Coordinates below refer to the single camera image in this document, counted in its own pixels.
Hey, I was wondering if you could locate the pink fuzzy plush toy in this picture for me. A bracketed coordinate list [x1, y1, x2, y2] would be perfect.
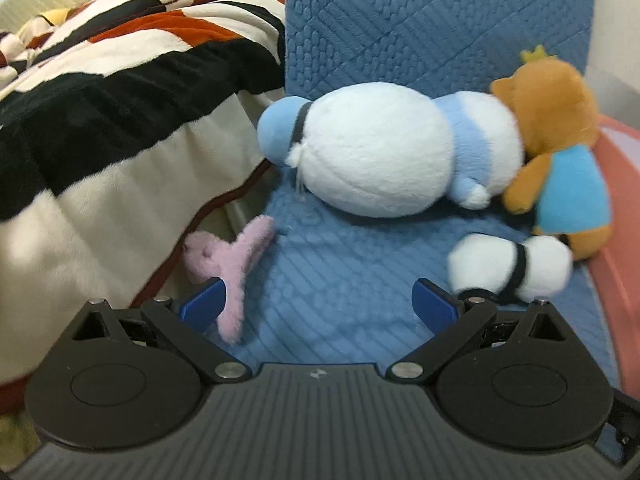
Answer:
[182, 214, 276, 344]

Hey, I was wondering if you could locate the white black panda plush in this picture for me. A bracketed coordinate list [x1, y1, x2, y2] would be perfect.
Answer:
[448, 233, 574, 304]

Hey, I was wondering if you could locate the pink storage box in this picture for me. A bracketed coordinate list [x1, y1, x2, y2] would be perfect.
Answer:
[588, 115, 639, 398]

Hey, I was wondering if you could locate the brown bear plush blue shirt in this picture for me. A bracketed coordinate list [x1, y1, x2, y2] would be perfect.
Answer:
[490, 46, 613, 260]

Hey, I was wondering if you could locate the white blue plush doll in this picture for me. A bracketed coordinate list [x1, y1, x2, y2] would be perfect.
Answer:
[257, 82, 524, 218]

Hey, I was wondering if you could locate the striped fleece blanket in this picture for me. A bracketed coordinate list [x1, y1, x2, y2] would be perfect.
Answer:
[1, 0, 285, 396]

